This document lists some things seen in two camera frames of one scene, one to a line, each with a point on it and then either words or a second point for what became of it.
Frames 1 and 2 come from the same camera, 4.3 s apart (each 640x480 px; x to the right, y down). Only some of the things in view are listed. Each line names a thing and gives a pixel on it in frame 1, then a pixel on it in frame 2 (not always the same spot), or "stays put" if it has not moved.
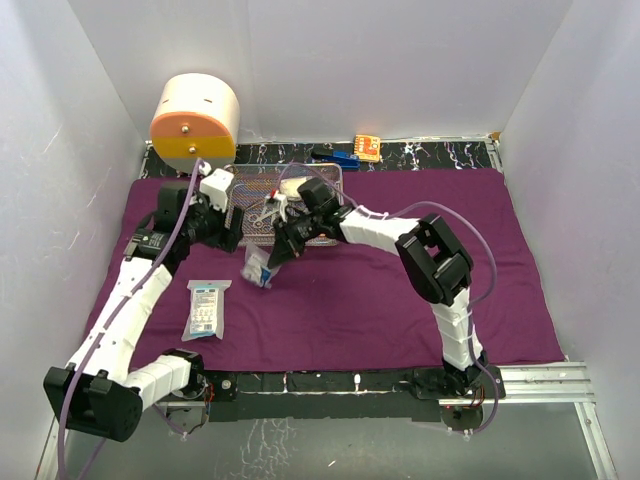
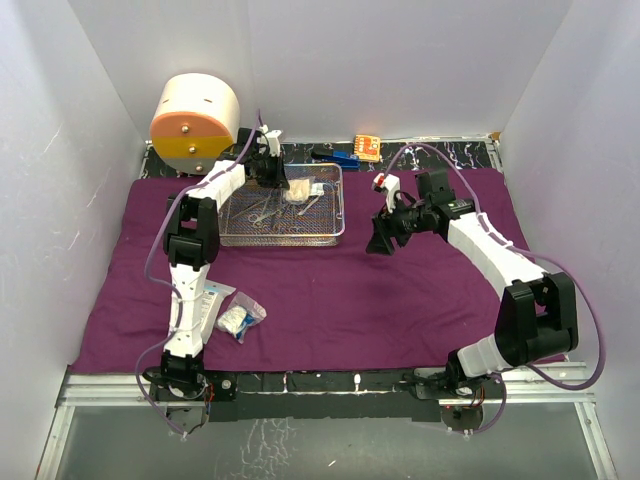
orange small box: [367, 147] stays put
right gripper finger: [282, 250] to [381, 241]
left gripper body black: [208, 226] to [267, 172]
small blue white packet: [256, 267] to [243, 312]
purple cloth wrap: [354, 304] stays put
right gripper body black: [304, 228] to [404, 221]
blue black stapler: [345, 159] stays put
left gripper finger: [236, 233] to [281, 178]
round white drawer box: [195, 116] stays put
